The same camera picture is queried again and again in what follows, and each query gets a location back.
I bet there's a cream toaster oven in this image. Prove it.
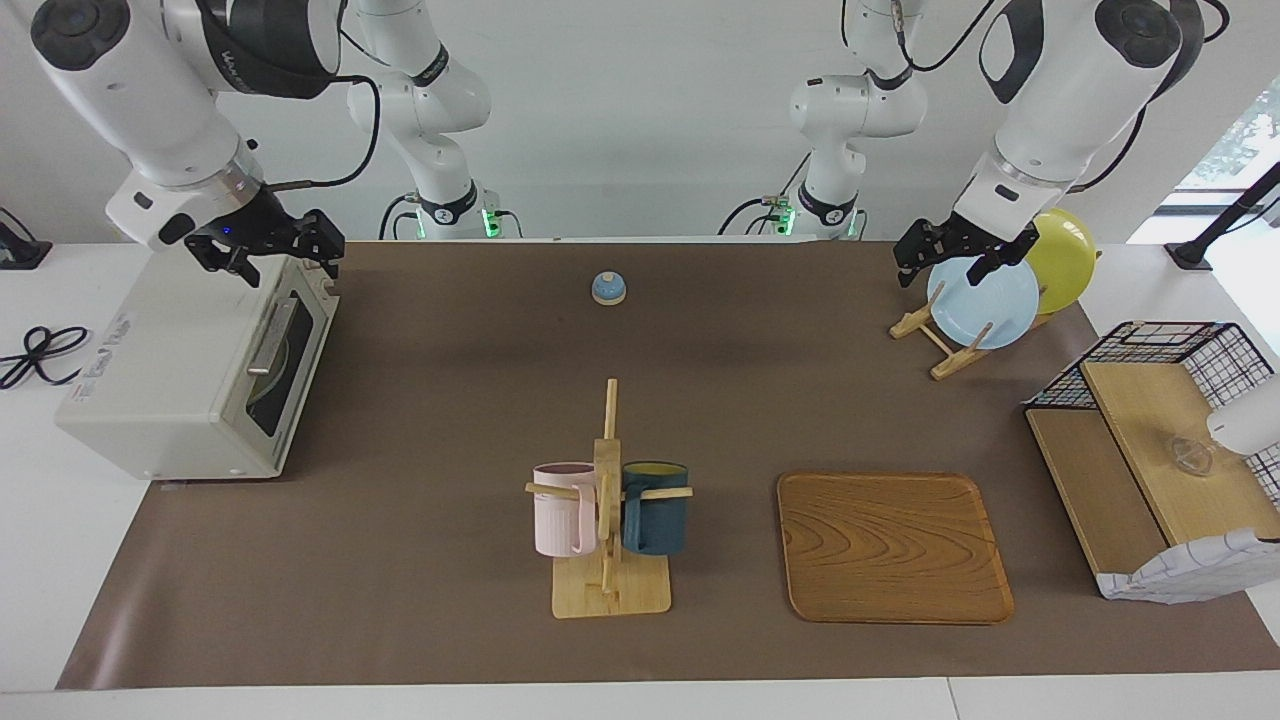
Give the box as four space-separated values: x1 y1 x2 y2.
55 250 343 481

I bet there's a light blue plate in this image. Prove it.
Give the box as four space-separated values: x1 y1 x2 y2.
926 256 1041 351

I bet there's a wooden plate rack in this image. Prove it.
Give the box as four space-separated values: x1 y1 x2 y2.
889 300 1061 381

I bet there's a yellow plate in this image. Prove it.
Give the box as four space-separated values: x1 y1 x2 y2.
1020 208 1098 316

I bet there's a black stand base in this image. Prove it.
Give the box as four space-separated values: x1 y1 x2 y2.
0 205 53 271
1165 160 1280 271

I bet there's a wooden serving tray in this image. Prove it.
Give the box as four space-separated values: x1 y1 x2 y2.
777 471 1015 626

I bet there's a clear glass cup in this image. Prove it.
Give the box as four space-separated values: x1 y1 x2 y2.
1168 433 1217 478

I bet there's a brown table mat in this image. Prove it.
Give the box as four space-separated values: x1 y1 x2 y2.
55 240 1280 691

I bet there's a white rounded device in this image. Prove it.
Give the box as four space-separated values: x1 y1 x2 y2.
1205 375 1280 456

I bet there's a pink mug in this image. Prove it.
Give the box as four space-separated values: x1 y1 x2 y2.
531 461 598 558

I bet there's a dark blue mug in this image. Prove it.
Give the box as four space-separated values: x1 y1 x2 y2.
622 461 690 557

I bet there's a white checked cloth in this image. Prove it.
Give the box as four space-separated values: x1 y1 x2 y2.
1095 527 1280 604

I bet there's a wooden mug tree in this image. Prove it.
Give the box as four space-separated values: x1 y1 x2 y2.
525 378 694 619

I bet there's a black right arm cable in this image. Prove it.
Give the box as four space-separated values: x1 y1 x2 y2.
265 75 383 193

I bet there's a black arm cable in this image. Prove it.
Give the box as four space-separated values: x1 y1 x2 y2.
1065 100 1151 196
265 75 383 193

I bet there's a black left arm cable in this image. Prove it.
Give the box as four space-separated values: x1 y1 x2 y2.
1065 100 1151 196

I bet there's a black coiled cable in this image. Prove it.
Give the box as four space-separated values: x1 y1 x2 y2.
0 325 91 391

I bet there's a wire and wood shelf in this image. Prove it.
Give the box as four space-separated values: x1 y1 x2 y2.
1022 320 1280 601

